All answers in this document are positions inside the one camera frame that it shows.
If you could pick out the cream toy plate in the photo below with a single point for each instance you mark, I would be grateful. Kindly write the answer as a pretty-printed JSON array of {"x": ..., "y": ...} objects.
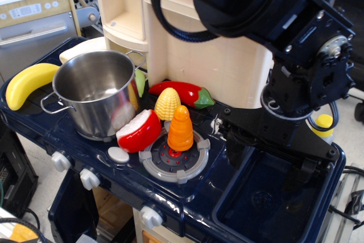
[{"x": 94, "y": 44}]

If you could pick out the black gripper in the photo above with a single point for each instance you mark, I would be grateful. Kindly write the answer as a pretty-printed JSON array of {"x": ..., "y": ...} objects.
[{"x": 289, "y": 138}]

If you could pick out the white stove knob middle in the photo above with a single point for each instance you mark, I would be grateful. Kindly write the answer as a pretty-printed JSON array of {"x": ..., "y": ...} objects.
[{"x": 89, "y": 180}]

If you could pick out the white stove knob left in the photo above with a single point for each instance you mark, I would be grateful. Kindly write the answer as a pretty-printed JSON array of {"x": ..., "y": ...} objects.
[{"x": 60, "y": 162}]

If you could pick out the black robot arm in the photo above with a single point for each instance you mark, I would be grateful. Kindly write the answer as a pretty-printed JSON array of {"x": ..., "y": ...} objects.
[{"x": 310, "y": 43}]

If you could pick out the red toy chili pepper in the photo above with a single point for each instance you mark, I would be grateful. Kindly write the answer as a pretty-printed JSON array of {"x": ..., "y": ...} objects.
[{"x": 192, "y": 95}]

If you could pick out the yellow toy banana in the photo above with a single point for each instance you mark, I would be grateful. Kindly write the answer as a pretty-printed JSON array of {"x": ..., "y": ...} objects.
[{"x": 27, "y": 81}]

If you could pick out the grey oval stove button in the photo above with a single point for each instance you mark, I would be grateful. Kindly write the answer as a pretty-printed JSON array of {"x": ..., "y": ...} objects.
[{"x": 118, "y": 155}]

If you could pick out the stainless steel pot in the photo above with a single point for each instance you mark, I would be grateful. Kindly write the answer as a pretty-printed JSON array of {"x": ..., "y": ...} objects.
[{"x": 98, "y": 91}]

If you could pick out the white stove knob right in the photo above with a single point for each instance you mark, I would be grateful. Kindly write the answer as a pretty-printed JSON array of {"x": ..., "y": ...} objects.
[{"x": 150, "y": 218}]

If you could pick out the dark blue toy kitchen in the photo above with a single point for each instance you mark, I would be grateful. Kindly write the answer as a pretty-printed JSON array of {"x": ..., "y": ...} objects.
[{"x": 221, "y": 204}]

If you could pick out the wooden toy dishwasher unit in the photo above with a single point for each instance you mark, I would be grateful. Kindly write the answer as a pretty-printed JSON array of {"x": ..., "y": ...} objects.
[{"x": 31, "y": 28}]

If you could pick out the yellow toy corn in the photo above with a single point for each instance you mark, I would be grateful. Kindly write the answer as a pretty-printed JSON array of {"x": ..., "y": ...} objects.
[{"x": 166, "y": 104}]

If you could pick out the red toy apple half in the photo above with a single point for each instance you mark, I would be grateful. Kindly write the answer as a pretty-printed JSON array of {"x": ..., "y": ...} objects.
[{"x": 140, "y": 132}]

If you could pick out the grey toy stove burner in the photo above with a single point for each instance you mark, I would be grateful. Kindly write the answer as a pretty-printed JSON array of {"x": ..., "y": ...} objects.
[{"x": 173, "y": 166}]

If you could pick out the orange toy carrot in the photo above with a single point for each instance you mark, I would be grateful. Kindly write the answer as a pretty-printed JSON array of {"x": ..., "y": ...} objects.
[{"x": 180, "y": 135}]

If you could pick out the black box on floor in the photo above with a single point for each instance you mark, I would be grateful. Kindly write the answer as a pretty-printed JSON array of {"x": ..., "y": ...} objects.
[{"x": 18, "y": 178}]

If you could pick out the white stove knob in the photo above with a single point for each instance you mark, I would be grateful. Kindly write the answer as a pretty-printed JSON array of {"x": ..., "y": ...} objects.
[
  {"x": 89, "y": 180},
  {"x": 60, "y": 162},
  {"x": 150, "y": 218}
]

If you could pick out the yellow cap white bottle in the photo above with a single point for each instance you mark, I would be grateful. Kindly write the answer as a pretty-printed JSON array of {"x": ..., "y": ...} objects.
[{"x": 321, "y": 126}]

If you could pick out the green toy fruit piece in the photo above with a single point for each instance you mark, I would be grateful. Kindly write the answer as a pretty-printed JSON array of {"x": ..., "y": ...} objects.
[{"x": 140, "y": 81}]

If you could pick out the cream toy kitchen tower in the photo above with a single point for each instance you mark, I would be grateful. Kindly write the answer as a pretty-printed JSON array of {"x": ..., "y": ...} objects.
[{"x": 234, "y": 71}]

